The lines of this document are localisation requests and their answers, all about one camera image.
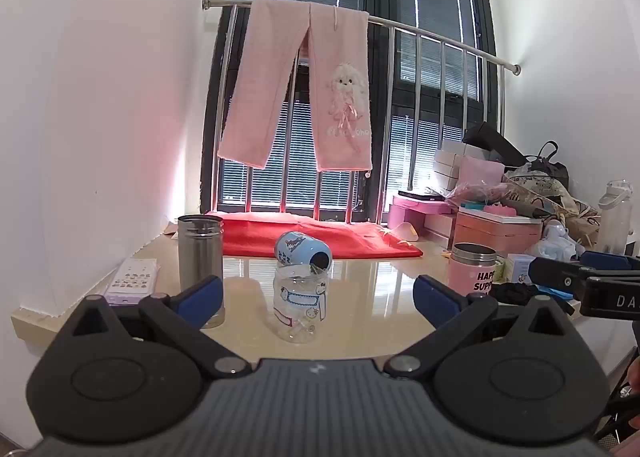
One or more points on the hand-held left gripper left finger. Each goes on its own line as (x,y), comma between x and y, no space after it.
(200,301)

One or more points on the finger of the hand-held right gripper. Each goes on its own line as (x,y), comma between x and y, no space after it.
(562,274)
(607,261)

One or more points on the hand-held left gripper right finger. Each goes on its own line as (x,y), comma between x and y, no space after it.
(437,299)

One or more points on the blue cartoon cup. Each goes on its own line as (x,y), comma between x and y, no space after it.
(297,249)

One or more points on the pink cup with steel rim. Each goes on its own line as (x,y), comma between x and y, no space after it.
(470,269)

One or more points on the stainless steel cup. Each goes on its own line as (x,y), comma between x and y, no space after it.
(200,252)

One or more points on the white plastic bag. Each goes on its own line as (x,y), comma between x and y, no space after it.
(557,239)

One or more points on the small white and blue box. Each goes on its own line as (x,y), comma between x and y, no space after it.
(520,268)

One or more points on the white water bottle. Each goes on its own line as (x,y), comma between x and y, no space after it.
(615,217)

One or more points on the black cloth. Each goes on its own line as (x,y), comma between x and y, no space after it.
(515,293)

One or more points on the sticker sheet pack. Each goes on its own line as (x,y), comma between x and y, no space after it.
(131,279)

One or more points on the beige shell-shaped item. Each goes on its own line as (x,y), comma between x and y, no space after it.
(406,233)

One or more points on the printed tote bag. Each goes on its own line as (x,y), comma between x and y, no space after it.
(560,199)

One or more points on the large pink box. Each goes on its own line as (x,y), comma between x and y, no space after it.
(495,234)

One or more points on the pink desk organizer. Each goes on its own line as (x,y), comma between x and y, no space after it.
(415,212)

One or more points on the clear plastic jar with stickers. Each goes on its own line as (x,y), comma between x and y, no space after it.
(299,309)

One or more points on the black tablet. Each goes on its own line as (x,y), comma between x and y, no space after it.
(421,195)

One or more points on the black handbag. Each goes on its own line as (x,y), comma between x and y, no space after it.
(550,167)

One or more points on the pink plastic bag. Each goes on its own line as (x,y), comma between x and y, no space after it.
(475,194)

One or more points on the red cloth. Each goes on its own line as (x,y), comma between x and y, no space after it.
(300,237)

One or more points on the pink fabric box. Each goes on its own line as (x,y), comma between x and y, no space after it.
(481,172)

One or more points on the stack of white boxes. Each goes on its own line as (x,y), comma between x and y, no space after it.
(447,167)

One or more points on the pink pants with dog print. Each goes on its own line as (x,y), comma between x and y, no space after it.
(340,102)

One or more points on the metal window railing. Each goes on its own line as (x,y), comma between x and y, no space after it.
(440,42)

